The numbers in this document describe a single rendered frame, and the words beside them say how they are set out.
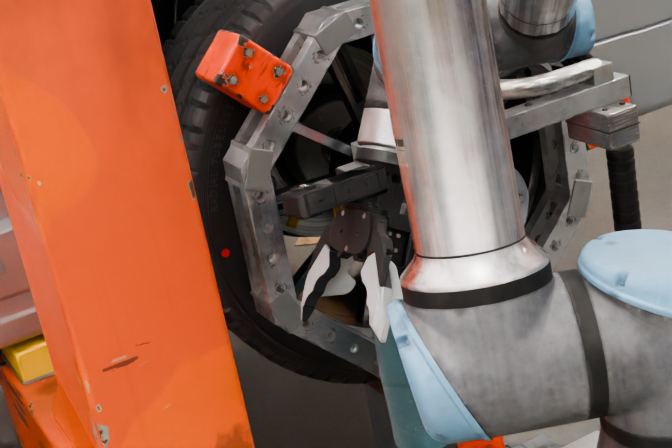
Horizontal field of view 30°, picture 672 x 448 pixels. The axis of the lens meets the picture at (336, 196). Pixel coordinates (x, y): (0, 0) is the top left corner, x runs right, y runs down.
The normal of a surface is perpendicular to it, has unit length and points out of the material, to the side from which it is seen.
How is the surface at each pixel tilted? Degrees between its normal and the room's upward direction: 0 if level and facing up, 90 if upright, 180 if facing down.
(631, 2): 90
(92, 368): 90
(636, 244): 7
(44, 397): 0
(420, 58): 81
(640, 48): 90
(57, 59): 90
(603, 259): 7
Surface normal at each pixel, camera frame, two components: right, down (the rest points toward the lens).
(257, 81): 0.46, 0.22
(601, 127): -0.87, 0.31
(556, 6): 0.23, 0.91
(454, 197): -0.20, 0.20
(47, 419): -0.18, -0.93
